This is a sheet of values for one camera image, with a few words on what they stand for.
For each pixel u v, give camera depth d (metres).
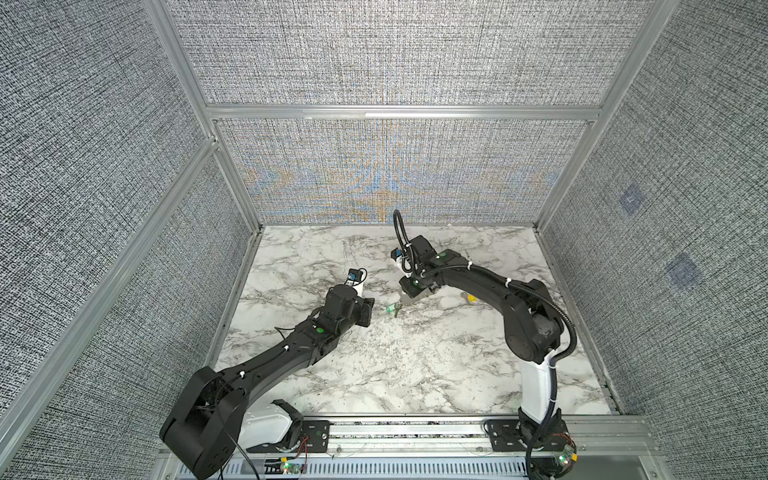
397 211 0.80
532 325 0.54
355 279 0.72
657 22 0.70
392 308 0.97
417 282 0.81
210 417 0.42
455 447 0.73
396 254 0.86
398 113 0.88
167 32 0.72
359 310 0.76
